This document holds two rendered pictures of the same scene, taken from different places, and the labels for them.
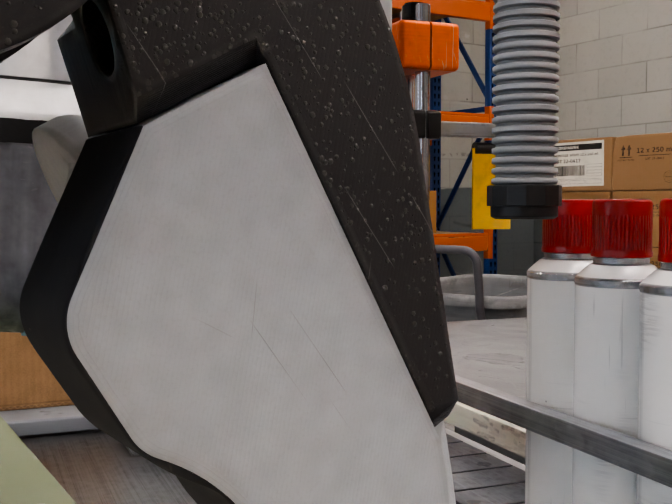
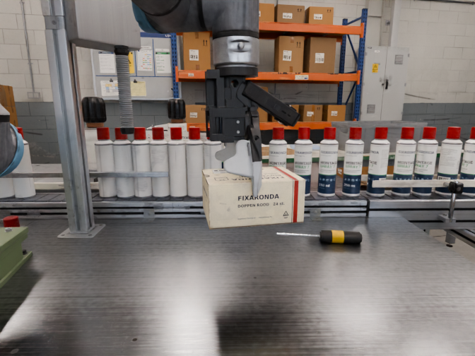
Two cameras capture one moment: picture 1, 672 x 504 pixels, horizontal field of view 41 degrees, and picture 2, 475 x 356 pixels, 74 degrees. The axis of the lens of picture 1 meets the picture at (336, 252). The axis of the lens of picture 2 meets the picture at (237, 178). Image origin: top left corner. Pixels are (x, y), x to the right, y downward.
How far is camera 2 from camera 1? 0.59 m
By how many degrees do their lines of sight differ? 69
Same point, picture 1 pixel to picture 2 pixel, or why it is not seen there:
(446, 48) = not seen: hidden behind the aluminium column
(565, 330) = (109, 155)
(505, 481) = not seen: hidden behind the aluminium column
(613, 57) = not seen: outside the picture
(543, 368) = (105, 164)
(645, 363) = (137, 158)
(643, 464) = (143, 174)
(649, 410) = (138, 166)
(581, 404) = (120, 169)
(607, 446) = (133, 174)
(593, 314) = (121, 150)
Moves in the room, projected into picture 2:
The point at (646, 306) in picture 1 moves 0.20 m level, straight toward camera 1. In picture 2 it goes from (136, 147) to (183, 154)
